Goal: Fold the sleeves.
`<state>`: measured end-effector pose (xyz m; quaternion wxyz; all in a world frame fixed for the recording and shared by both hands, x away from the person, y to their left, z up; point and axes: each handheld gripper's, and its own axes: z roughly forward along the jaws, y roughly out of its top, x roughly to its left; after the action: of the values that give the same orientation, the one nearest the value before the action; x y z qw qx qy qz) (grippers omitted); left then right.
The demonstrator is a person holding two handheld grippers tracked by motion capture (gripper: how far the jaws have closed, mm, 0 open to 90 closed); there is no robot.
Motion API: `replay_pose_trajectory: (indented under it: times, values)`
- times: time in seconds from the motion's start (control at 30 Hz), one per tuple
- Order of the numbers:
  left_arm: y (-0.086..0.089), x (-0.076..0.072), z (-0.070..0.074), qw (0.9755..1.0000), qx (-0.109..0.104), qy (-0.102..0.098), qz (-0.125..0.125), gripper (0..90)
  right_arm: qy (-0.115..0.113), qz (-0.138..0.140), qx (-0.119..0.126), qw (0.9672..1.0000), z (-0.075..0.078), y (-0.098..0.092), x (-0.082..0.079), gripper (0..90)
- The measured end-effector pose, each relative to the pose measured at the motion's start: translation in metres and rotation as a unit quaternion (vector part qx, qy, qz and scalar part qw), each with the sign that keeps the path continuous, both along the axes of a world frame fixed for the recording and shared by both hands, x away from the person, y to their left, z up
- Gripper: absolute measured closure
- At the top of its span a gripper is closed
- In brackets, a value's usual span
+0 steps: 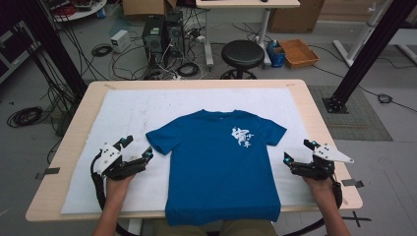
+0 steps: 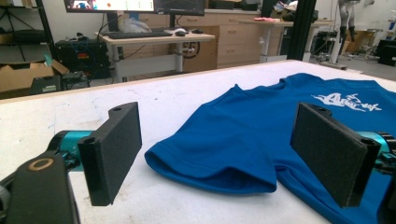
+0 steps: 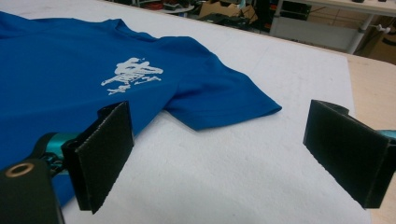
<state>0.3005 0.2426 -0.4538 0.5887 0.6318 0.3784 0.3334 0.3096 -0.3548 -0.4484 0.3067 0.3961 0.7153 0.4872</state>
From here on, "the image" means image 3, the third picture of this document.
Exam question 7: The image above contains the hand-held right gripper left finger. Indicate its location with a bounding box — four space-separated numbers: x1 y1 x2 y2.
61 101 135 215

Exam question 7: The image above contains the round white table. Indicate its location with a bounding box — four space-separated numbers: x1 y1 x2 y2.
146 0 195 14

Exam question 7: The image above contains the white felt mat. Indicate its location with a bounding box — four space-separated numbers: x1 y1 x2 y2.
0 0 373 224

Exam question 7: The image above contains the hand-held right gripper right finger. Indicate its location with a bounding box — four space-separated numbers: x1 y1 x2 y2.
303 99 396 209

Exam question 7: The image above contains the open cardboard box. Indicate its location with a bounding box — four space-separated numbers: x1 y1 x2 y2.
199 0 260 24

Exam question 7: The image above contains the white desk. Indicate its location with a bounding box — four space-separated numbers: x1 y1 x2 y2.
269 0 396 55

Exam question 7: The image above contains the blue t-shirt with white print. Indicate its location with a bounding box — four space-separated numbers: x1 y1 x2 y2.
0 10 283 208

